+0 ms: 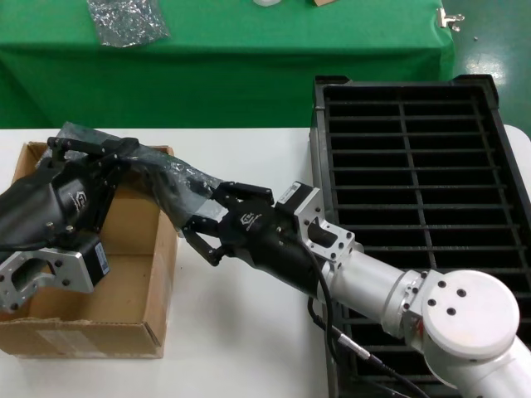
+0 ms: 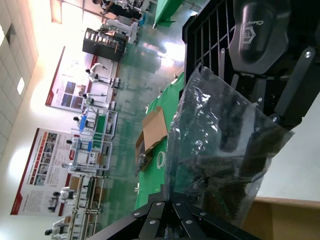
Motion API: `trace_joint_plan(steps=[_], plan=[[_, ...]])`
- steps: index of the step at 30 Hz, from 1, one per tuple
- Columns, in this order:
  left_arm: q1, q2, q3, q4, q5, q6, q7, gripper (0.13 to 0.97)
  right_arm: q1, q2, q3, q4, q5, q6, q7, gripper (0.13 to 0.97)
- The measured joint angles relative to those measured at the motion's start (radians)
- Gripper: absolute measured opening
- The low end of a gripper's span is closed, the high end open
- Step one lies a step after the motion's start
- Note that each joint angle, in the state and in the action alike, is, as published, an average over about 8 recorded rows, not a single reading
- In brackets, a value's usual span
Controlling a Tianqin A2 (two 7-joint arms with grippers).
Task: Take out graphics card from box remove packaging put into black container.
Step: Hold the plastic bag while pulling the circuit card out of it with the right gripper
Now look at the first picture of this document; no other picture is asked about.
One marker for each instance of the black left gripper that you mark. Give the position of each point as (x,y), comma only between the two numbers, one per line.
(54,203)

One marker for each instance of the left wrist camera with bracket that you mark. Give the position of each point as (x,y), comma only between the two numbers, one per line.
(62,265)

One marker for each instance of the green cloth covered table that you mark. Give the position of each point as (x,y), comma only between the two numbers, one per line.
(228,74)

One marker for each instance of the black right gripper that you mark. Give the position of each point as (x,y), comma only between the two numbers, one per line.
(265,236)

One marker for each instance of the open brown cardboard box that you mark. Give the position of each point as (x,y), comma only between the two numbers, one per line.
(124,265)

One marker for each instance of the flat cardboard box with lid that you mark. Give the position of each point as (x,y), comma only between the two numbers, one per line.
(323,2)

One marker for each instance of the translucent grey anti-static bag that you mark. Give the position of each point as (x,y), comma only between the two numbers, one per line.
(166,174)

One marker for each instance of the silver metal binder clip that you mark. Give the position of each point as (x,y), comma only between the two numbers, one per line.
(450,18)

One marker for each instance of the crumpled silver anti-static bag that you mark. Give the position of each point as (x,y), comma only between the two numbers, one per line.
(124,22)

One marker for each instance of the clear tape roll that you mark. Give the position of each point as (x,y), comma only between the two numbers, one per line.
(266,2)

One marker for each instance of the black slotted plastic container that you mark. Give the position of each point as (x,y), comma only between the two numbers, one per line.
(415,166)

